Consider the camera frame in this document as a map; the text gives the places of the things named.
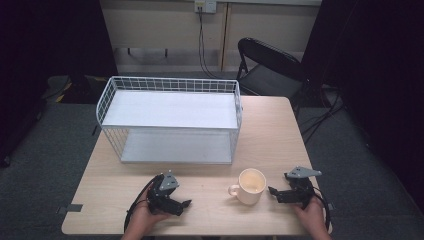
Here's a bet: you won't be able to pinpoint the black folding chair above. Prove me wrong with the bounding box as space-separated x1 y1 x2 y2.
235 37 329 111

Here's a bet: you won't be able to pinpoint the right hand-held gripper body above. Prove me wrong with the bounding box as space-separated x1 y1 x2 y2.
283 165 323 210

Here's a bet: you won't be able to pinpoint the white wall socket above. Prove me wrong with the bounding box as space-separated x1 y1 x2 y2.
194 0 217 15

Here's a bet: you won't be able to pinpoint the white wire shelf rack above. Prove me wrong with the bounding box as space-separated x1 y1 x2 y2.
95 75 244 165

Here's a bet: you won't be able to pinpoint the yellow black floor tape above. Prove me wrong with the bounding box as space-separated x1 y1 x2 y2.
54 75 108 104

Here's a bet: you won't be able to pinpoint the grey tape strip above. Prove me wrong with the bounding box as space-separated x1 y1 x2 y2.
55 203 84 215

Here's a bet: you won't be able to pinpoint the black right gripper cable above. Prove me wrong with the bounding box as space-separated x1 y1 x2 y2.
312 186 332 231

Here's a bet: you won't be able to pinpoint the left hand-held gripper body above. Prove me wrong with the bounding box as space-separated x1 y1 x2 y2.
146 170 180 215

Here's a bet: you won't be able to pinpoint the person's right hand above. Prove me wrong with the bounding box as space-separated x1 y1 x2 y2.
292 195 327 232

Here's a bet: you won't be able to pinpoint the black wall socket cable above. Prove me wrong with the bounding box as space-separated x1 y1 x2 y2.
198 7 228 81

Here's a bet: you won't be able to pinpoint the dark curtain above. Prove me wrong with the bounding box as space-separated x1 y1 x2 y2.
301 0 424 214
0 0 119 168

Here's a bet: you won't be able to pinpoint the cream ceramic cup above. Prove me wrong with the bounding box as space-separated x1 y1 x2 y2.
227 167 268 206

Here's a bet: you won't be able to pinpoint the person's left hand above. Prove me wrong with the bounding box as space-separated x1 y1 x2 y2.
127 191 172 234

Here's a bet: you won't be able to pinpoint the black floor cables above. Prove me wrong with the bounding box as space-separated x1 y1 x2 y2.
299 83 349 143

